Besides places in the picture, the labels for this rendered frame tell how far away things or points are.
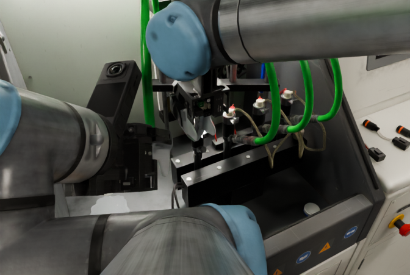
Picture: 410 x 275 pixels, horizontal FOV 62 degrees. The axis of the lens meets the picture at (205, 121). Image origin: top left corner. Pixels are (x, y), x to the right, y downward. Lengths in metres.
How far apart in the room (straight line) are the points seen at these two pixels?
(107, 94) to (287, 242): 0.48
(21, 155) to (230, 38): 0.19
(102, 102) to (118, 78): 0.04
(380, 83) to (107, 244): 0.93
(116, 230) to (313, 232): 0.58
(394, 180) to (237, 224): 0.69
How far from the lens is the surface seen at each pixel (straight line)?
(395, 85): 1.12
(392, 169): 0.92
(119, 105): 0.39
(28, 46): 0.87
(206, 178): 0.79
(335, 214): 0.82
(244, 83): 0.89
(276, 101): 0.59
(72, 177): 0.33
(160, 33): 0.34
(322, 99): 0.87
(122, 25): 0.89
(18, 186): 0.26
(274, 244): 0.74
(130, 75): 0.42
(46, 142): 0.27
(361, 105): 1.04
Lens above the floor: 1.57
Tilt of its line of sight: 38 degrees down
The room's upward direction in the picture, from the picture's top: straight up
